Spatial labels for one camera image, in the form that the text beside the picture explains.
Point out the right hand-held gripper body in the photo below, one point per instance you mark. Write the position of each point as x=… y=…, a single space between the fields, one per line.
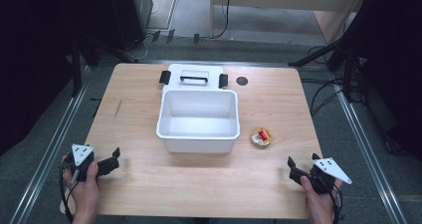
x=326 y=176

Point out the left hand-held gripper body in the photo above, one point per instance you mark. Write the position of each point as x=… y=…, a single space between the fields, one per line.
x=81 y=156

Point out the round tan packet red label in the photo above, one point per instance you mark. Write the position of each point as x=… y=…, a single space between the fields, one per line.
x=261 y=137

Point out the white plastic storage box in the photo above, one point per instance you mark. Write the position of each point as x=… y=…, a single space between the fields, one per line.
x=199 y=124

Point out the person's right hand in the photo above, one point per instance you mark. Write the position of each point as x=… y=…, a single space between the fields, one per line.
x=318 y=202

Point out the person's left hand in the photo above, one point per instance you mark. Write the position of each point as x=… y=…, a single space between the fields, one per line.
x=84 y=194

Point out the black metal stand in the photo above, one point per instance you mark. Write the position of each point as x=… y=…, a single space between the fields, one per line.
x=77 y=68

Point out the black tripod stand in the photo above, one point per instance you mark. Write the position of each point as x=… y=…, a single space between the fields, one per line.
x=318 y=53

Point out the black round table grommet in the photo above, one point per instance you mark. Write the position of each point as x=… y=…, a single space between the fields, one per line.
x=242 y=81

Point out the white box lid black latches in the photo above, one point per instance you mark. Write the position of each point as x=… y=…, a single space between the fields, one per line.
x=194 y=72

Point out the black plug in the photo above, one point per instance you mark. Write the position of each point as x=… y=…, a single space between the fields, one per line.
x=156 y=36
x=196 y=38
x=170 y=35

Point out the black cabinet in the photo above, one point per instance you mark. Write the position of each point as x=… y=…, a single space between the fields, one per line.
x=131 y=15

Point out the metal floor rail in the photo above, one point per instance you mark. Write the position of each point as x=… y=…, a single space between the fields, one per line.
x=367 y=151
x=49 y=151

